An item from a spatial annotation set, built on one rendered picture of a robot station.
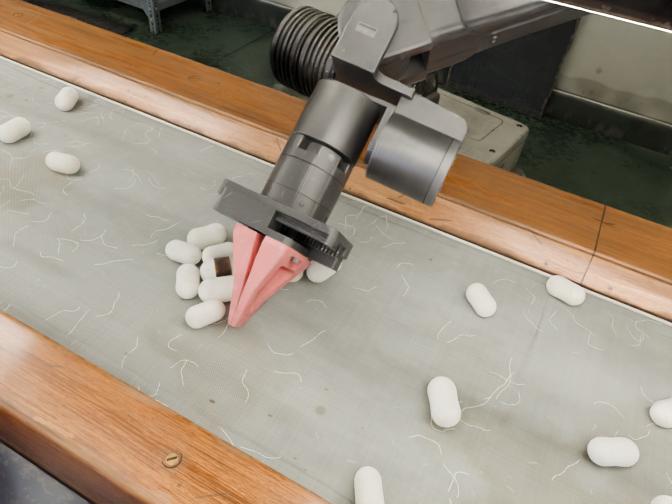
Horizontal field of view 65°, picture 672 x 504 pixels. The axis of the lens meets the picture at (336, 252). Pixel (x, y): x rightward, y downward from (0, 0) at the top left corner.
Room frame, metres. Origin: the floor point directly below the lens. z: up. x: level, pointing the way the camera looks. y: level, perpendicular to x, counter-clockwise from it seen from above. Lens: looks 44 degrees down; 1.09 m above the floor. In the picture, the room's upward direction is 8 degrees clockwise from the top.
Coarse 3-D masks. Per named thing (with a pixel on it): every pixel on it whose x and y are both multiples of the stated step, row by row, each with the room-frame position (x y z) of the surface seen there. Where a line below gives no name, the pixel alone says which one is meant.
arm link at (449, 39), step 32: (352, 0) 0.42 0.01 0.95; (416, 0) 0.42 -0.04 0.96; (448, 0) 0.42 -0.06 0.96; (480, 0) 0.43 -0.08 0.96; (512, 0) 0.43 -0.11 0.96; (544, 0) 0.43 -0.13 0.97; (416, 32) 0.40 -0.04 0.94; (448, 32) 0.41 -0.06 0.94; (480, 32) 0.42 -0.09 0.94; (512, 32) 0.43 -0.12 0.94; (384, 64) 0.40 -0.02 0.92; (416, 64) 0.44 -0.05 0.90; (448, 64) 0.44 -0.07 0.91
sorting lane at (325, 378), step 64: (0, 64) 0.64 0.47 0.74; (64, 128) 0.51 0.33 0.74; (128, 128) 0.53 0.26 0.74; (0, 192) 0.39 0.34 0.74; (64, 192) 0.40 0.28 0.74; (128, 192) 0.41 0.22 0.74; (192, 192) 0.43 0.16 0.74; (0, 256) 0.31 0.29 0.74; (64, 256) 0.32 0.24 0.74; (128, 256) 0.33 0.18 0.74; (384, 256) 0.37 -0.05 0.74; (448, 256) 0.38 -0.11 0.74; (64, 320) 0.25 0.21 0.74; (128, 320) 0.26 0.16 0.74; (256, 320) 0.27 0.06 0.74; (320, 320) 0.28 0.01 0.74; (384, 320) 0.29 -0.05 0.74; (448, 320) 0.30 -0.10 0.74; (512, 320) 0.31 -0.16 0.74; (576, 320) 0.32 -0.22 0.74; (640, 320) 0.33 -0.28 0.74; (192, 384) 0.21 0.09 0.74; (256, 384) 0.21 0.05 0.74; (320, 384) 0.22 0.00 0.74; (384, 384) 0.23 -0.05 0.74; (512, 384) 0.24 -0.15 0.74; (576, 384) 0.25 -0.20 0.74; (640, 384) 0.26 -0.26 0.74; (256, 448) 0.17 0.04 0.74; (320, 448) 0.17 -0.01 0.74; (384, 448) 0.18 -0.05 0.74; (448, 448) 0.18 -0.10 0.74; (512, 448) 0.19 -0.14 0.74; (576, 448) 0.20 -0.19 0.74; (640, 448) 0.20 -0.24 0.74
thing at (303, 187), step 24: (288, 144) 0.35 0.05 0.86; (288, 168) 0.33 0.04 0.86; (312, 168) 0.33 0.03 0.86; (336, 168) 0.34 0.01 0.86; (240, 192) 0.31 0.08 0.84; (264, 192) 0.32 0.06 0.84; (288, 192) 0.31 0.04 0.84; (312, 192) 0.32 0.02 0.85; (336, 192) 0.33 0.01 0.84; (288, 216) 0.30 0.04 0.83; (312, 216) 0.31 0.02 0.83; (336, 240) 0.28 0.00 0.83
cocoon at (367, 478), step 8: (360, 472) 0.15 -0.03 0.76; (368, 472) 0.15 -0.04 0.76; (376, 472) 0.15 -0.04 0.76; (360, 480) 0.15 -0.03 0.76; (368, 480) 0.15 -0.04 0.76; (376, 480) 0.15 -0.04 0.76; (360, 488) 0.14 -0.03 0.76; (368, 488) 0.14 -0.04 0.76; (376, 488) 0.14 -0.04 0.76; (360, 496) 0.14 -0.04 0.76; (368, 496) 0.14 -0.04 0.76; (376, 496) 0.14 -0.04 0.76
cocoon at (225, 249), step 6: (210, 246) 0.33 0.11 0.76; (216, 246) 0.33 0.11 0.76; (222, 246) 0.34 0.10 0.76; (228, 246) 0.34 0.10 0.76; (204, 252) 0.33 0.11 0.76; (210, 252) 0.33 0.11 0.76; (216, 252) 0.33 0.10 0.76; (222, 252) 0.33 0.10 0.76; (228, 252) 0.33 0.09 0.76; (204, 258) 0.32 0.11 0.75; (210, 258) 0.32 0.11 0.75
